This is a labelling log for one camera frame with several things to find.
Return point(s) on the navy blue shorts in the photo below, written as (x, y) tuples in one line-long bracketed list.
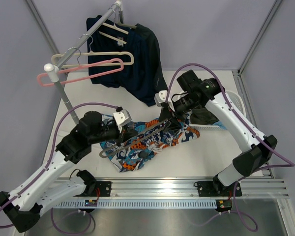
[(144, 78)]

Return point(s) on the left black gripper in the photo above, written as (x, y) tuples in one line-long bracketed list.
[(126, 132)]

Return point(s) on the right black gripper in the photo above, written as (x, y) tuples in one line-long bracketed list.
[(173, 125)]

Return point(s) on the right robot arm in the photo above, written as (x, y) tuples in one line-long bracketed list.
[(255, 146)]

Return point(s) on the light blue shorts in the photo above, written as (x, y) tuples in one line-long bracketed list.
[(220, 125)]

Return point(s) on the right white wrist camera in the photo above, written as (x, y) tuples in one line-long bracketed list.
[(160, 98)]

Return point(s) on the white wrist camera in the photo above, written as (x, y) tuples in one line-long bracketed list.
[(160, 98), (122, 118)]

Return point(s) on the olive green shorts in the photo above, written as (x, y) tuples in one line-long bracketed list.
[(202, 116)]

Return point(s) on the metal clothes rack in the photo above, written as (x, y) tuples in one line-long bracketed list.
[(51, 75)]

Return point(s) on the aluminium mounting rail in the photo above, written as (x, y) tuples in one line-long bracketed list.
[(172, 194)]

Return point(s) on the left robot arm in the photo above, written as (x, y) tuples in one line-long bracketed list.
[(27, 203)]

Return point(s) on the patterned colourful shorts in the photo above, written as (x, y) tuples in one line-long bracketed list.
[(135, 157)]

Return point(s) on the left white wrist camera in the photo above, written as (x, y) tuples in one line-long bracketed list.
[(122, 118)]

